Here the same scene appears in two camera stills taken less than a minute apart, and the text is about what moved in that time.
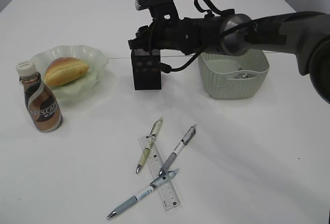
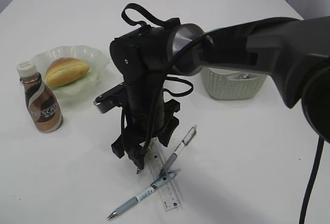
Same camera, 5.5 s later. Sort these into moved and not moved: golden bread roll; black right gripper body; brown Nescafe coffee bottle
Moved: black right gripper body
Not moved: golden bread roll; brown Nescafe coffee bottle
